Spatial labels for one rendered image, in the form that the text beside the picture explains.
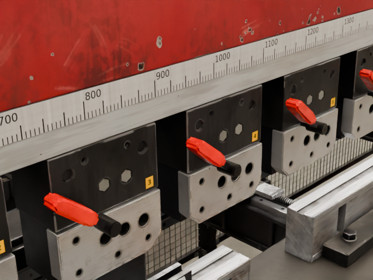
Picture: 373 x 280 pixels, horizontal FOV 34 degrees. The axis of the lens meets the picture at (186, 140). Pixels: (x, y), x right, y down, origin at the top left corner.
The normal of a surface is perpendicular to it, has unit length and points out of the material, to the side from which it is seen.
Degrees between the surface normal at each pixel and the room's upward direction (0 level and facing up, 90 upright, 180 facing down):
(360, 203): 90
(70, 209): 90
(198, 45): 90
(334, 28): 90
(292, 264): 0
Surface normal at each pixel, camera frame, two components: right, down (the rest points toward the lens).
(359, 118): 0.71, 0.26
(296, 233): -0.71, 0.28
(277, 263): -0.02, -0.92
